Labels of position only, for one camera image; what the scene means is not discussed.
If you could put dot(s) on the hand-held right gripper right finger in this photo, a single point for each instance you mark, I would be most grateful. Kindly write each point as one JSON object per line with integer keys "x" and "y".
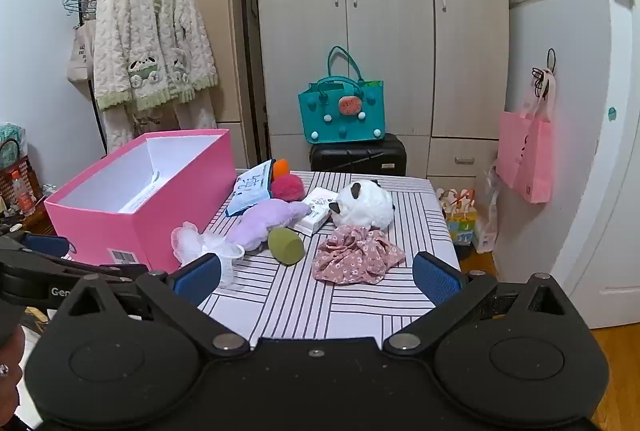
{"x": 435, "y": 278}

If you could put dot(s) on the teal tissue pack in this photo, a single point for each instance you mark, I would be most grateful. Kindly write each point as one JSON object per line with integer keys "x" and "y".
{"x": 10, "y": 146}

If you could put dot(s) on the green makeup sponge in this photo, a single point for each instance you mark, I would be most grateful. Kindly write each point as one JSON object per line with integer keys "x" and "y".
{"x": 285, "y": 246}

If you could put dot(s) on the tan wardrobe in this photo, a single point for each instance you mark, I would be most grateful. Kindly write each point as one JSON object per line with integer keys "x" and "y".
{"x": 215, "y": 11}

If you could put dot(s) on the beige wardrobe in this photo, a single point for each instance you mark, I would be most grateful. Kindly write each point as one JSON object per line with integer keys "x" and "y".
{"x": 390, "y": 36}

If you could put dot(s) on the orange label plastic bottle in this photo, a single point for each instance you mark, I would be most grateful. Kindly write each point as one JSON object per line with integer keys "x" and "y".
{"x": 22, "y": 196}

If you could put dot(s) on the teal tote bag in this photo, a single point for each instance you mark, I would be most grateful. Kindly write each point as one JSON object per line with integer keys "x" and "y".
{"x": 320, "y": 121}

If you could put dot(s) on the person's left hand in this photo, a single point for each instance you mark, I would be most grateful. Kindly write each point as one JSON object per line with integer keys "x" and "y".
{"x": 7, "y": 361}

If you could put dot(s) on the white plastic bag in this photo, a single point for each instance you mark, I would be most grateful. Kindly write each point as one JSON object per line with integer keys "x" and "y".
{"x": 487, "y": 231}

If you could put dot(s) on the panda plush toy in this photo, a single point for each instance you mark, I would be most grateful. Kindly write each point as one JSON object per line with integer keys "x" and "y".
{"x": 365, "y": 206}

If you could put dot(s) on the orange makeup sponge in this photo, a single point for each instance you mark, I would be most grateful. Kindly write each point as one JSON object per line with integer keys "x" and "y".
{"x": 281, "y": 167}

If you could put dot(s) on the wooden nightstand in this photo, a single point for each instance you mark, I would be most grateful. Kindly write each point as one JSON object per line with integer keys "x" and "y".
{"x": 40, "y": 223}

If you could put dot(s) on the black clothes rack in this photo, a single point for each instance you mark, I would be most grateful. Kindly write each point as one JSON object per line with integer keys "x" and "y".
{"x": 246, "y": 11}

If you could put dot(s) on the colourful gift bag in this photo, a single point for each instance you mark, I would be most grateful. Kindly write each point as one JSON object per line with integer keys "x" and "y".
{"x": 460, "y": 223}

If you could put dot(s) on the magenta fluffy pompom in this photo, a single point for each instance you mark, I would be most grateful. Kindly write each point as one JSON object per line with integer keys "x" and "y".
{"x": 287, "y": 187}

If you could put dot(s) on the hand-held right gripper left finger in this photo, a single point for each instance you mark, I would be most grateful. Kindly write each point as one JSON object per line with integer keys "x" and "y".
{"x": 200, "y": 273}

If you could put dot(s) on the beige canvas tote bag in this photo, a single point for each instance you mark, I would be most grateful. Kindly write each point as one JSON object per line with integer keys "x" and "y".
{"x": 80, "y": 56}

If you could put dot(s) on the blue white mask packet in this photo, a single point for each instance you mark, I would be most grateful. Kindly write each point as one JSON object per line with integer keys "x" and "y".
{"x": 250, "y": 191}

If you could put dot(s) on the fluffy white pajama pants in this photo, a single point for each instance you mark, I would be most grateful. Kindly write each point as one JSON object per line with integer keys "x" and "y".
{"x": 192, "y": 111}

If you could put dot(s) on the pink paper bag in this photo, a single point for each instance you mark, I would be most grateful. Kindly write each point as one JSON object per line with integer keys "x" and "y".
{"x": 525, "y": 156}

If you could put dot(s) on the fluffy white green cardigan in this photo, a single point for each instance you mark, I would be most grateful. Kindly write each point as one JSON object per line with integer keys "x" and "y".
{"x": 150, "y": 36}

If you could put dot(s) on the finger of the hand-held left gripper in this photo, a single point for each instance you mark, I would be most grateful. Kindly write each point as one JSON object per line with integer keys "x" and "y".
{"x": 47, "y": 243}
{"x": 127, "y": 270}

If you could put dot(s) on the black suitcase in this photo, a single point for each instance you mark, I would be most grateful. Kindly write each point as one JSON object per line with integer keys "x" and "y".
{"x": 350, "y": 156}

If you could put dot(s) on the white mesh bath puff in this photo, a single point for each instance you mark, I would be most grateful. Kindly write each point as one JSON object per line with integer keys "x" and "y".
{"x": 190, "y": 238}

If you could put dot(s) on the white wet wipes pack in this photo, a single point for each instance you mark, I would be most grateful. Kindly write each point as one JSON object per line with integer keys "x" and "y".
{"x": 315, "y": 206}

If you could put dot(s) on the brown woven handbag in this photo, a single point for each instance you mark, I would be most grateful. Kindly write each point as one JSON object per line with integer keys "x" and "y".
{"x": 10, "y": 183}

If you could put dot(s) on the pink floral cloth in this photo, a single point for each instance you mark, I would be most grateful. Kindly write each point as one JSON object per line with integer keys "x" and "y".
{"x": 350, "y": 256}

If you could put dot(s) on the pink storage box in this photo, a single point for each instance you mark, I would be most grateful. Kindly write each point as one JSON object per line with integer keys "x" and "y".
{"x": 150, "y": 221}

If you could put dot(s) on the purple plush toy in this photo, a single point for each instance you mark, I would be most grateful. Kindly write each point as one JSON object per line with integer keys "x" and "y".
{"x": 265, "y": 221}

